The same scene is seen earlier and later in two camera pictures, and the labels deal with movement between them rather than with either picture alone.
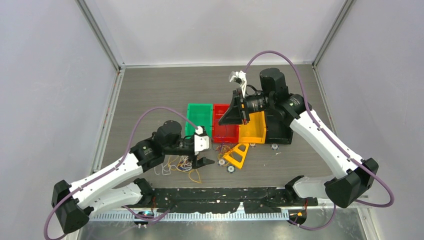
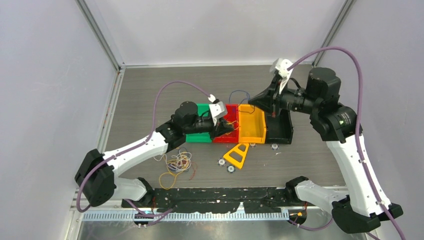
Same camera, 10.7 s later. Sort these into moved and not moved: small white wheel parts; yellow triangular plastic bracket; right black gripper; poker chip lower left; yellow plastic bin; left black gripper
Moved: left black gripper; right black gripper
Not moved: yellow plastic bin; yellow triangular plastic bracket; small white wheel parts; poker chip lower left
